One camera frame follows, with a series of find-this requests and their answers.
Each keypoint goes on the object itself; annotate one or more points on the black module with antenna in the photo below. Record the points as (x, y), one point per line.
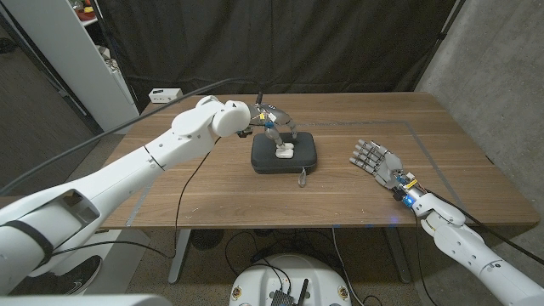
(282, 297)

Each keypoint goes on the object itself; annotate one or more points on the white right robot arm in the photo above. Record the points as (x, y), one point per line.
(472, 242)

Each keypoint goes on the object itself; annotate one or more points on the grey metal table leg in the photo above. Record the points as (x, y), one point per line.
(179, 255)
(397, 255)

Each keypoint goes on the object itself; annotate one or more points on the red bowl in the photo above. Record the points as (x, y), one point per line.
(86, 15)

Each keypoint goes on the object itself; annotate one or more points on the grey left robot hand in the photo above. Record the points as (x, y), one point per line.
(274, 117)

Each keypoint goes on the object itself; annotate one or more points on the white airpods case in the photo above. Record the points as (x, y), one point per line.
(285, 151)

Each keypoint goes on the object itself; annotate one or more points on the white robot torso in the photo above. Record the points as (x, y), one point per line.
(293, 272)

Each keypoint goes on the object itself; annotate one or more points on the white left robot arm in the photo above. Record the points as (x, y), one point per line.
(106, 178)

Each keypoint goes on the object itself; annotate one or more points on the black zippered pouch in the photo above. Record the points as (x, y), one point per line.
(297, 163)

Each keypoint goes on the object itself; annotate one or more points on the white cabinet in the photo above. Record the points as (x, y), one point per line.
(64, 42)

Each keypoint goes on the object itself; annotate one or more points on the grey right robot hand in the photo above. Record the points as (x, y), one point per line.
(384, 166)

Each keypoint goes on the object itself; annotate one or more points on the black shoe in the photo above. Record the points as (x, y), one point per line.
(72, 278)

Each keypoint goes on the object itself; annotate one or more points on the black curtain backdrop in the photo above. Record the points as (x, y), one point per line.
(340, 42)

